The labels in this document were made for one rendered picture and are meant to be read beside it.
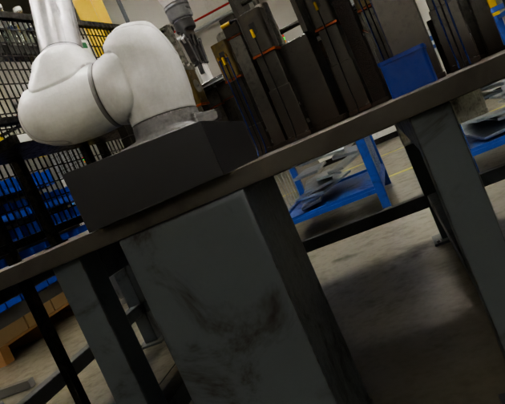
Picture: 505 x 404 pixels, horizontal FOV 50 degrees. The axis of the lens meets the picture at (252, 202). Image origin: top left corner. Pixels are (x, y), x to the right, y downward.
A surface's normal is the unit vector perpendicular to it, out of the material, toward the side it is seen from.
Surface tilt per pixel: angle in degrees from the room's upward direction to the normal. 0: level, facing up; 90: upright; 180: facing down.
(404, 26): 90
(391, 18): 90
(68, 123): 118
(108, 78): 79
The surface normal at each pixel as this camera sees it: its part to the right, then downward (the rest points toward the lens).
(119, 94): -0.22, 0.29
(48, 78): -0.29, -0.21
